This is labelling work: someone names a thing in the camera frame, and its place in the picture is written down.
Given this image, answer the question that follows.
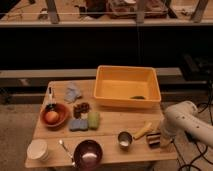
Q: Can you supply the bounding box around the crumpled blue cloth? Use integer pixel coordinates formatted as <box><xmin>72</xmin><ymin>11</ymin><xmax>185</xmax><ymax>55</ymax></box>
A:
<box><xmin>64</xmin><ymin>82</ymin><xmax>82</xmax><ymax>103</ymax></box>

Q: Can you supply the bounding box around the bunch of dark grapes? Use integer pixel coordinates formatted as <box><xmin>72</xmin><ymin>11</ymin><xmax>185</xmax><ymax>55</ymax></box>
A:
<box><xmin>73</xmin><ymin>102</ymin><xmax>90</xmax><ymax>118</ymax></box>

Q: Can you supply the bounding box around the yellow banana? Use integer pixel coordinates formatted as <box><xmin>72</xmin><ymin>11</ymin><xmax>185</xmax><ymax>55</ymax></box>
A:
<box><xmin>133</xmin><ymin>122</ymin><xmax>153</xmax><ymax>140</ymax></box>

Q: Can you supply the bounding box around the green sponge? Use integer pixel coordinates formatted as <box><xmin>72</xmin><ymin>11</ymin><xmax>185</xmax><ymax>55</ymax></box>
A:
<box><xmin>88</xmin><ymin>112</ymin><xmax>100</xmax><ymax>130</ymax></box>

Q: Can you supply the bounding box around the black cable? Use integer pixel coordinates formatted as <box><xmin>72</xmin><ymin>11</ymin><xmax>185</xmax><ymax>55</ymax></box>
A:
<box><xmin>171</xmin><ymin>103</ymin><xmax>213</xmax><ymax>171</ymax></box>

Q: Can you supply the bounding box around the orange fruit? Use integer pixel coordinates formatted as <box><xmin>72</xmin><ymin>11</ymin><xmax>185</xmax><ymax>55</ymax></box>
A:
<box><xmin>45</xmin><ymin>111</ymin><xmax>59</xmax><ymax>124</ymax></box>

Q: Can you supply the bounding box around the striped whiteboard eraser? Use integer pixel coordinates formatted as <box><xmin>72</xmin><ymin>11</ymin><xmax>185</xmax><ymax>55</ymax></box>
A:
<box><xmin>146</xmin><ymin>133</ymin><xmax>161</xmax><ymax>148</ymax></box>

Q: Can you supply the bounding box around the small steel cup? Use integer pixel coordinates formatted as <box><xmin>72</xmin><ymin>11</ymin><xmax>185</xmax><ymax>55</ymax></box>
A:
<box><xmin>118</xmin><ymin>131</ymin><xmax>132</xmax><ymax>149</ymax></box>

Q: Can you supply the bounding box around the yellow plastic bin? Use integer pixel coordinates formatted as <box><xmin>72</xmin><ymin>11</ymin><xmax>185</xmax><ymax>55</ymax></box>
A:
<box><xmin>93</xmin><ymin>65</ymin><xmax>161</xmax><ymax>108</ymax></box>

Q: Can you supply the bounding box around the orange wooden bowl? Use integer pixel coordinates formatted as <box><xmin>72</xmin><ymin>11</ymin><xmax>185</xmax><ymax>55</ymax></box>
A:
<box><xmin>40</xmin><ymin>103</ymin><xmax>70</xmax><ymax>129</ymax></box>

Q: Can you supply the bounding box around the dark red bowl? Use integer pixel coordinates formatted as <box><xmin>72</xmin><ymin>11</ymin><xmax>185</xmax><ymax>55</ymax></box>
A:
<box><xmin>73</xmin><ymin>140</ymin><xmax>103</xmax><ymax>171</ymax></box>

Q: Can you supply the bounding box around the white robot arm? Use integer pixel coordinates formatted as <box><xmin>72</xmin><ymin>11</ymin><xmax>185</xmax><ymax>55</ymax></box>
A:
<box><xmin>160</xmin><ymin>101</ymin><xmax>213</xmax><ymax>148</ymax></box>

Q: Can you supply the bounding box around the metal spoon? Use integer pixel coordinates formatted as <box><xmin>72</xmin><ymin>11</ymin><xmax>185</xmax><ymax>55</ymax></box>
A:
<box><xmin>59</xmin><ymin>139</ymin><xmax>75</xmax><ymax>166</ymax></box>

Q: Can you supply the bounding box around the blue sponge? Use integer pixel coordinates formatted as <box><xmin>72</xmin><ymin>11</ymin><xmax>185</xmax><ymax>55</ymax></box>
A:
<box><xmin>69</xmin><ymin>119</ymin><xmax>88</xmax><ymax>131</ymax></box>

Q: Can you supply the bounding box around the white marker pen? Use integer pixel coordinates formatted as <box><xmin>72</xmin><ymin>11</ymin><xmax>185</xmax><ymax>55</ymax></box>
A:
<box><xmin>48</xmin><ymin>87</ymin><xmax>53</xmax><ymax>105</ymax></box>

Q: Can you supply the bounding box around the green pepper in bin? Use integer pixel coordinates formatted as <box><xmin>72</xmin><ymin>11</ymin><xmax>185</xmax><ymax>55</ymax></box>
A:
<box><xmin>130</xmin><ymin>96</ymin><xmax>146</xmax><ymax>100</ymax></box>

